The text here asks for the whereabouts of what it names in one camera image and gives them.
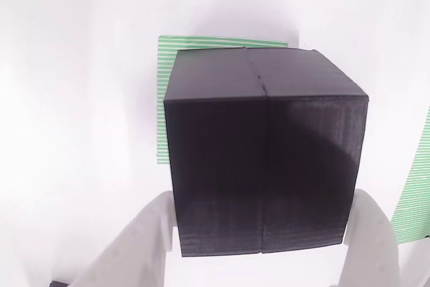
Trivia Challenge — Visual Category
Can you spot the green paper strip with arrows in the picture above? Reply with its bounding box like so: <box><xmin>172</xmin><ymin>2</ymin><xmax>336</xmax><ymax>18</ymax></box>
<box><xmin>392</xmin><ymin>105</ymin><xmax>430</xmax><ymax>245</ymax></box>

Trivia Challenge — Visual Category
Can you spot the black plastic cube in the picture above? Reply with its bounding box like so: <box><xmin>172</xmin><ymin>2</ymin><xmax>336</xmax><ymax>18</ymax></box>
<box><xmin>163</xmin><ymin>48</ymin><xmax>370</xmax><ymax>258</ymax></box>

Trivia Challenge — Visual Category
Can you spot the green striped square sheet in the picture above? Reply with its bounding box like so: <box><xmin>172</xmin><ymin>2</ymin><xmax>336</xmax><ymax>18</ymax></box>
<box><xmin>155</xmin><ymin>34</ymin><xmax>290</xmax><ymax>166</ymax></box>

